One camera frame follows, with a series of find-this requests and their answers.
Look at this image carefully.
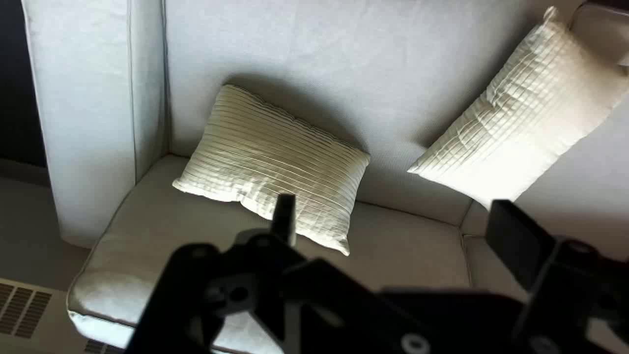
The floor vent grille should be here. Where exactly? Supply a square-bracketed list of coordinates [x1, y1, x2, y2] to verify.
[0, 275, 54, 341]

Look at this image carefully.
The light grey two-seat sofa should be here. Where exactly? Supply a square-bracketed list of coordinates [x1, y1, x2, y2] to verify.
[17, 0, 629, 354]

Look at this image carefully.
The white ribbed cushion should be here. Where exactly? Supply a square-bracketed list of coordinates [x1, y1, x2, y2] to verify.
[170, 82, 373, 259]

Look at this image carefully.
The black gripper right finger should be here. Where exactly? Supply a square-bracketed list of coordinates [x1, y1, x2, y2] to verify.
[485, 198, 560, 294]

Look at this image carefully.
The grey sofa back cushion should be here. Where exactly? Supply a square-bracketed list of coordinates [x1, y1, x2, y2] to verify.
[159, 0, 477, 227]
[512, 90, 629, 263]

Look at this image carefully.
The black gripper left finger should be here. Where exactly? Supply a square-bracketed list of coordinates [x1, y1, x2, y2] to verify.
[269, 192, 298, 247]

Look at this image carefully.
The white cloth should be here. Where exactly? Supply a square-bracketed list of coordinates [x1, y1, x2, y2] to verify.
[406, 3, 629, 212]

